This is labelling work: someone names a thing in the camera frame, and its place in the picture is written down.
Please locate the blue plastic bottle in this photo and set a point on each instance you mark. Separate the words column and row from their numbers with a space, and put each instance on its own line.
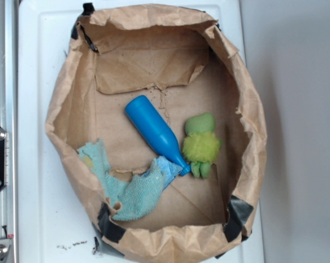
column 156, row 131

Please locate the blue sponge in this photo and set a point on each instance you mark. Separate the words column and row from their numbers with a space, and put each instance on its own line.
column 167, row 168

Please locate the green plush toy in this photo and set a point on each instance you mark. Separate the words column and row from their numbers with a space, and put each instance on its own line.
column 201, row 146

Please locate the light green terry cloth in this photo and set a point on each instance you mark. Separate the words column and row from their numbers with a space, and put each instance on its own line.
column 138, row 197

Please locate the brown paper bag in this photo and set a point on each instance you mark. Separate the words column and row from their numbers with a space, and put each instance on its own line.
column 179, row 58

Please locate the black tape strip right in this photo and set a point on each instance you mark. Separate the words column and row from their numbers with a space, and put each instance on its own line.
column 239, row 213

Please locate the black tape strip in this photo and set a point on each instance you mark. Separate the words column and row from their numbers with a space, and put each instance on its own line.
column 88, row 10
column 109, row 230
column 239, row 213

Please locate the black tape strip left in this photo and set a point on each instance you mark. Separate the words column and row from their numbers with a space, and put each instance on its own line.
column 109, row 230

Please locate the black tape strip top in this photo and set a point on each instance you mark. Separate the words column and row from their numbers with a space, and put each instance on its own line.
column 88, row 10

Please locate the aluminium frame rail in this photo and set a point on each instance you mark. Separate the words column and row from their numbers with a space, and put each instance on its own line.
column 8, row 120

